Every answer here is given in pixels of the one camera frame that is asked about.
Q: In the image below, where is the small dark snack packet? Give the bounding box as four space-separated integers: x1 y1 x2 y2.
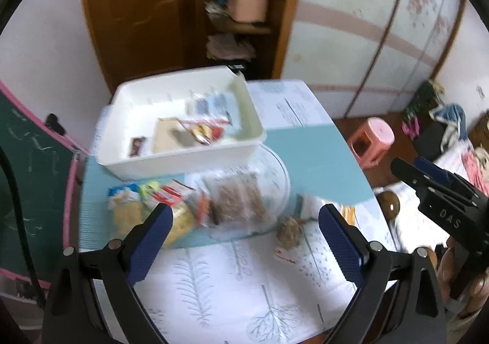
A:
128 136 148 158

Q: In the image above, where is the person's right hand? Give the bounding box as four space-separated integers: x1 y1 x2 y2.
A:
435 246 489 316

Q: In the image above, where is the small walnut snack packet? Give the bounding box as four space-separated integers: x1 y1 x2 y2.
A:
274 216 305 264

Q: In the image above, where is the black cable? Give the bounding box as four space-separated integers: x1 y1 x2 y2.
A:
0 144 47 308

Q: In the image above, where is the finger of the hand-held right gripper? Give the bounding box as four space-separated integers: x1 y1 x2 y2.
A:
414 156 479 197
390 157 434 200

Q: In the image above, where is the brown wooden door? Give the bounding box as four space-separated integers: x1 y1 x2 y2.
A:
77 0 210 94

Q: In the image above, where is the red white snack packet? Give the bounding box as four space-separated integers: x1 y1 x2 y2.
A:
153 179 196 212

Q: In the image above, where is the folded pink cloth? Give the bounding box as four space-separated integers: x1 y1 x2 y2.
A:
205 33 257 62

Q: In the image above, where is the white orange snack packet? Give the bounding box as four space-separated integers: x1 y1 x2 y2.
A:
296 194 358 227

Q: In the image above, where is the blue white snack packet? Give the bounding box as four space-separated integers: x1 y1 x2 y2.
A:
186 93 234 120

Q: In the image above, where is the red striped snack packet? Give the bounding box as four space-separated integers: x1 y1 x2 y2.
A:
178 118 232 146

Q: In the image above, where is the floral sliding wardrobe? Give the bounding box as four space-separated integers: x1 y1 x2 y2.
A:
280 0 475 120

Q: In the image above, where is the brown round stool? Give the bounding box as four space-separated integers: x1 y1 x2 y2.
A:
376 190 400 219

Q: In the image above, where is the beige flat packet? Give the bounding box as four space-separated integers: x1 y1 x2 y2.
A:
152 118 201 155

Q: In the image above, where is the brown wooden shelf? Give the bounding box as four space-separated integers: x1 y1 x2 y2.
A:
194 0 307 80

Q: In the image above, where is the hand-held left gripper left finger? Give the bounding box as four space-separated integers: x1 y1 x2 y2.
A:
41 202 175 344

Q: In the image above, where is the pink plastic stool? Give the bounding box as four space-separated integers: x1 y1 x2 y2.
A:
347 117 395 169

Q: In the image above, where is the black chalkboard clip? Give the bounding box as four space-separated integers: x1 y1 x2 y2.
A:
45 113 67 136

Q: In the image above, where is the white plastic bin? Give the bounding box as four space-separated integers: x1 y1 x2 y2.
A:
95 65 267 181

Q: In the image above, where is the pile of clothes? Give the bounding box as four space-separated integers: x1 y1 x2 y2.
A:
401 80 489 197

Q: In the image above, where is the yellow noodle packet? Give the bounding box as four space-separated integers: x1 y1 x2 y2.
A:
108 183 200 250

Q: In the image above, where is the green chalkboard pink frame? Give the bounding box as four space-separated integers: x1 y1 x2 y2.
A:
0 80 91 304

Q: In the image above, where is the brown snack packet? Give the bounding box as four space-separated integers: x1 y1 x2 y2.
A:
204 171 269 228

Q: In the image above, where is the clear plastic bag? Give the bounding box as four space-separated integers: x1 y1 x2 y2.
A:
191 144 292 239

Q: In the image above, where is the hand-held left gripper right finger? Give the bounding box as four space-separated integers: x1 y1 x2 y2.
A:
318 204 448 344

